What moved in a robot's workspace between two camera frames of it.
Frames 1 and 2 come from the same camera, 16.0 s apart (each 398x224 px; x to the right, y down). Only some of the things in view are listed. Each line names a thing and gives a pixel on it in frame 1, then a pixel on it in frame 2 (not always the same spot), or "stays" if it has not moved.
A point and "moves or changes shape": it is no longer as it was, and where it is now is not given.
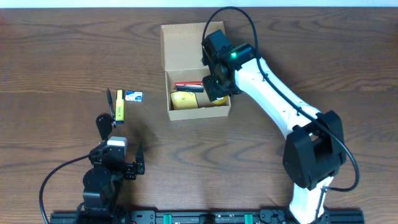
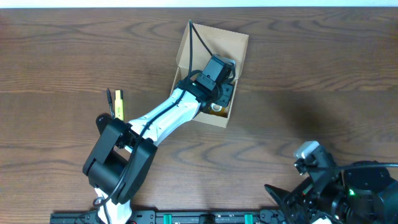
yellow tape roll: x=221 y=101 moves or changes shape
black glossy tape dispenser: x=104 y=123 stays
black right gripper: x=216 y=92 to x=292 y=199
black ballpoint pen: x=111 y=107 stays
